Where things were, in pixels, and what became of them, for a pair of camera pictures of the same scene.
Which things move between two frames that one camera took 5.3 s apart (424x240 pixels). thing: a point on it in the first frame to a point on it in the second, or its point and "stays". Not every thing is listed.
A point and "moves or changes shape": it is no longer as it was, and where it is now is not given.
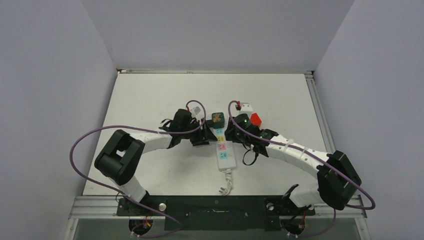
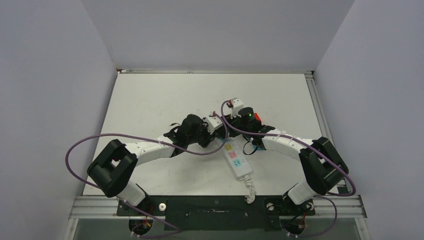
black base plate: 214,212 stays
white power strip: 225,151 moves or changes shape
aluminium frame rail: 319,112 stays
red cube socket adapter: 255,120 stays
